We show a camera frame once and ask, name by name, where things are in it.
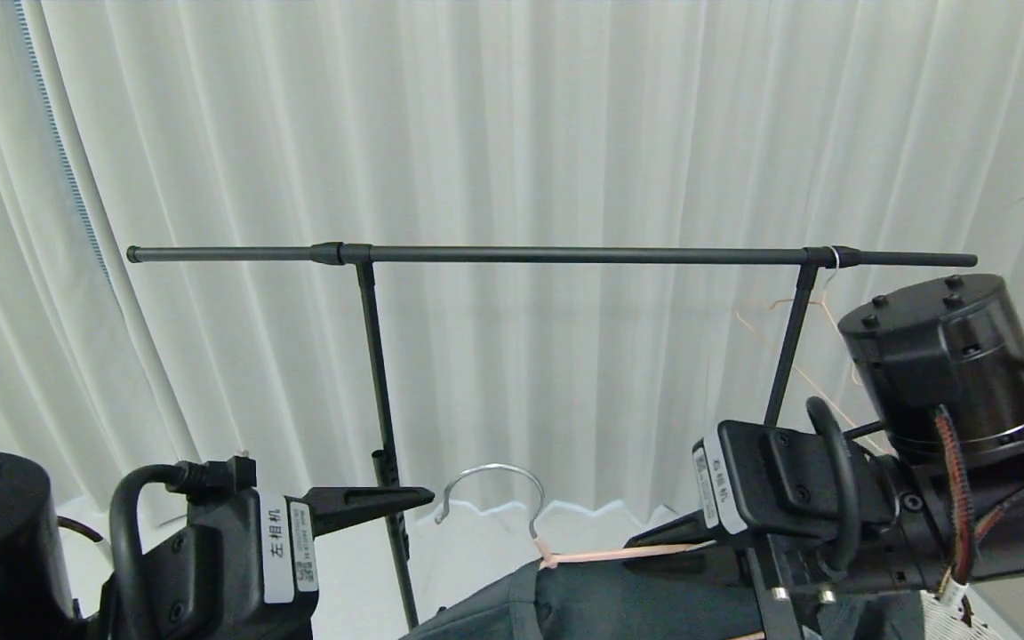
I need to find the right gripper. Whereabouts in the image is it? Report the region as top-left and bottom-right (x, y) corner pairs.
(692, 437), (922, 592)

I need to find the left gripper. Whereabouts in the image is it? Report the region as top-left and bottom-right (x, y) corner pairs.
(285, 484), (436, 640)

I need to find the dark grey sleeveless top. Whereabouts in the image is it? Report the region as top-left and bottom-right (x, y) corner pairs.
(401, 556), (926, 640)

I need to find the pink clothes hanger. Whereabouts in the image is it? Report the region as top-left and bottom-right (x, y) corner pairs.
(435, 462), (766, 640)
(734, 267), (891, 454)

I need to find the white laundry basket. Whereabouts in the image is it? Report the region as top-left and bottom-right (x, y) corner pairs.
(921, 587), (1024, 640)

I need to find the black clothes rack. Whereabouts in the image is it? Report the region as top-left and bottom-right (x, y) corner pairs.
(127, 242), (978, 630)

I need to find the white curtain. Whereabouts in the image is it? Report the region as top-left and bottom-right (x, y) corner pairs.
(0, 0), (1024, 570)

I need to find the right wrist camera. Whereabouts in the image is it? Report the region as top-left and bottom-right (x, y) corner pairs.
(706, 420), (897, 539)

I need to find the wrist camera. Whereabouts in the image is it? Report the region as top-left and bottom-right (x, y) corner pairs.
(706, 420), (897, 539)
(116, 458), (295, 640)

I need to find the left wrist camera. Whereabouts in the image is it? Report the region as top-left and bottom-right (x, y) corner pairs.
(116, 458), (295, 640)

